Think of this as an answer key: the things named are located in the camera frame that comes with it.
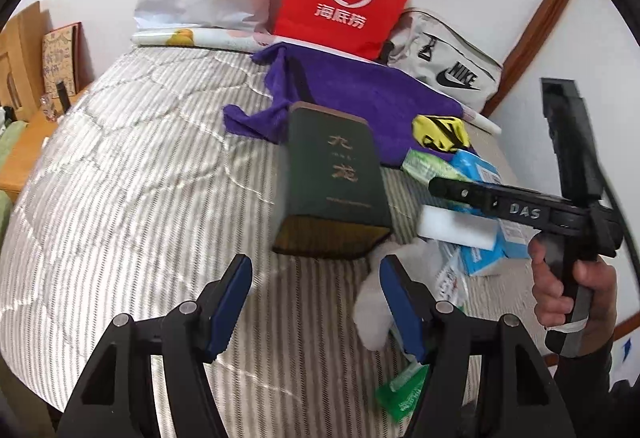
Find green snack packet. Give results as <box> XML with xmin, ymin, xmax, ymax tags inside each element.
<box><xmin>375</xmin><ymin>361</ymin><xmax>428</xmax><ymax>423</ymax></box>

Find person's right hand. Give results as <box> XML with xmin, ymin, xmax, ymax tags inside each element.
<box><xmin>528</xmin><ymin>235</ymin><xmax>618</xmax><ymax>352</ymax></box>

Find white fluffy sock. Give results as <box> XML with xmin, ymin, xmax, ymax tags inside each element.
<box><xmin>352</xmin><ymin>238</ymin><xmax>444</xmax><ymax>351</ymax></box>

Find blue white paper box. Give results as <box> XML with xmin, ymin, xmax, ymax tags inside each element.
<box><xmin>447</xmin><ymin>149</ymin><xmax>534</xmax><ymax>278</ymax></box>

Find white foam sponge block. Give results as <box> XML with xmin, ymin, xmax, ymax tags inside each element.
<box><xmin>416</xmin><ymin>205</ymin><xmax>499</xmax><ymax>251</ymax></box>

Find dark green tea box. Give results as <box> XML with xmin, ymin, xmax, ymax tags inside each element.
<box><xmin>271</xmin><ymin>102</ymin><xmax>393</xmax><ymax>259</ymax></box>

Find light green tissue pack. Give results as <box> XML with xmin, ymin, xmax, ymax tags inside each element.
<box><xmin>401</xmin><ymin>149</ymin><xmax>469</xmax><ymax>185</ymax></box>

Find purple towel cloth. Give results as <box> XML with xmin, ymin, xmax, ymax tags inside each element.
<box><xmin>224</xmin><ymin>43</ymin><xmax>473</xmax><ymax>167</ymax></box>

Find grey Nike pouch bag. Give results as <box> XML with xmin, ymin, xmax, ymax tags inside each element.
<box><xmin>383</xmin><ymin>8</ymin><xmax>502</xmax><ymax>112</ymax></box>

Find rolled white patterned mat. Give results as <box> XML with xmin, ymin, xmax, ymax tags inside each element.
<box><xmin>131</xmin><ymin>27</ymin><xmax>502</xmax><ymax>136</ymax></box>

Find brown patterned gift box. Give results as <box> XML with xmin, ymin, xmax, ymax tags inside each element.
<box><xmin>42</xmin><ymin>22</ymin><xmax>81</xmax><ymax>98</ymax></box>

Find wooden headboard furniture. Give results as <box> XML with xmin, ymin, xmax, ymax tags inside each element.
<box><xmin>1</xmin><ymin>1</ymin><xmax>91</xmax><ymax>201</ymax></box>

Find yellow black folded strap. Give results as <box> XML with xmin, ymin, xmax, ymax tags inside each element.
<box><xmin>410</xmin><ymin>113</ymin><xmax>472</xmax><ymax>155</ymax></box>

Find brown wooden door frame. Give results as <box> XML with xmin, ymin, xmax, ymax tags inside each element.
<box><xmin>482</xmin><ymin>0</ymin><xmax>570</xmax><ymax>117</ymax></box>

